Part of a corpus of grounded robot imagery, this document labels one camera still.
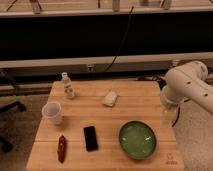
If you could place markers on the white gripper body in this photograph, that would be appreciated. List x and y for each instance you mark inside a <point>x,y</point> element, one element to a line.
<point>168,115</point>

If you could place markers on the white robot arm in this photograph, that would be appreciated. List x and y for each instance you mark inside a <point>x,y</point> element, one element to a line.
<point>186,81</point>

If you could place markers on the green ceramic bowl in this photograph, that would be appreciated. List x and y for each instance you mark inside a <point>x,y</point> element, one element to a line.
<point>137,140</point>

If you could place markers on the black smartphone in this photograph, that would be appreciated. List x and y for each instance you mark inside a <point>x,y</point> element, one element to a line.
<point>90,138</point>

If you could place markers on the small clear plastic bottle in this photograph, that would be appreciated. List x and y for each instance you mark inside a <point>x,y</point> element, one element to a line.
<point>68,89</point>

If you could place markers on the red-brown snack bar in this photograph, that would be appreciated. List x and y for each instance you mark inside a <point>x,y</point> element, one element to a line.
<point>61,149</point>

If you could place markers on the white plastic cup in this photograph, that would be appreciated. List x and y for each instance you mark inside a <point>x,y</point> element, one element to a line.
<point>52,111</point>

